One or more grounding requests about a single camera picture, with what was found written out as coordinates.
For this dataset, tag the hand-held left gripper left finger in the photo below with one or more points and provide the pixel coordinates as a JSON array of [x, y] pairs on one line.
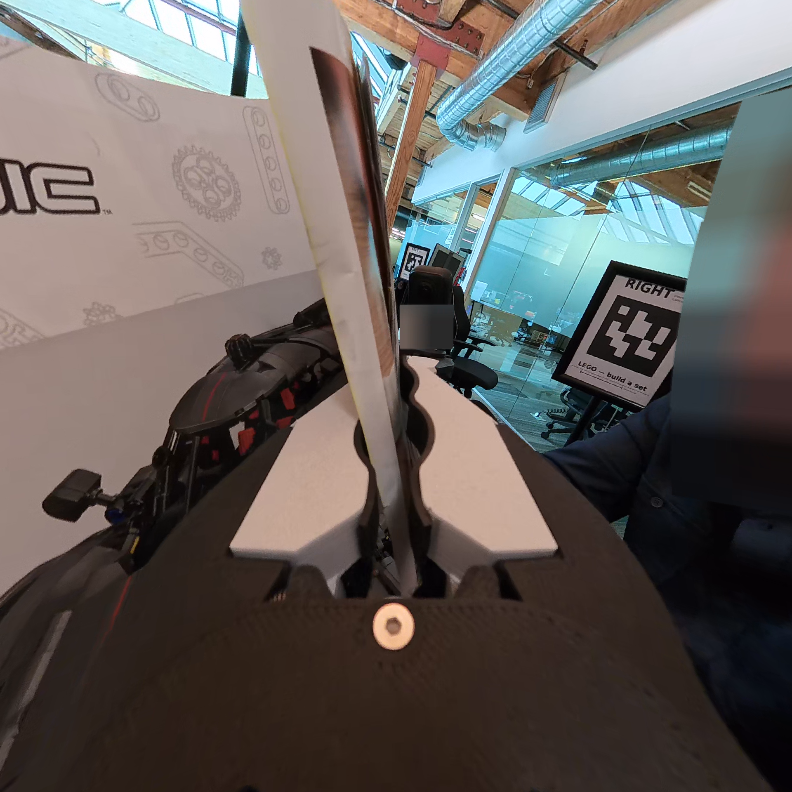
[[303, 495]]

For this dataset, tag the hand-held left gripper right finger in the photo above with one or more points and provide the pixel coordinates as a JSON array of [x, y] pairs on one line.
[[482, 489]]

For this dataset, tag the lego instruction booklet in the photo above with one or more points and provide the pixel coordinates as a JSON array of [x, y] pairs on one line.
[[154, 309]]

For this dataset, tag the dark monitor on stand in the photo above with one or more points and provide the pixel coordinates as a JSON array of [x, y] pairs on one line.
[[445, 260]]

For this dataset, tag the small marker sign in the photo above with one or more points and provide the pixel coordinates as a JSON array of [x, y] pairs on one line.
[[413, 260]]

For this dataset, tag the black office chair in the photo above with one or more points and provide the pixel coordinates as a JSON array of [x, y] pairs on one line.
[[575, 414], [473, 365]]

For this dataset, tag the black framed marker sign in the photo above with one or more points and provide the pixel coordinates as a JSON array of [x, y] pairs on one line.
[[625, 334]]

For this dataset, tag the person's dark blue jacket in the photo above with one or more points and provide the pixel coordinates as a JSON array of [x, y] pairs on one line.
[[680, 557]]

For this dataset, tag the black metal pole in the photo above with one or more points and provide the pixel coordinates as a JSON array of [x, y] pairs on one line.
[[240, 55]]

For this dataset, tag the wooden post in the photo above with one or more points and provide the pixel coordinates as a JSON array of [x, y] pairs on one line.
[[411, 136]]

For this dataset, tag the silver air duct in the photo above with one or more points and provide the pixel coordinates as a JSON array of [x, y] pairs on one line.
[[507, 68]]

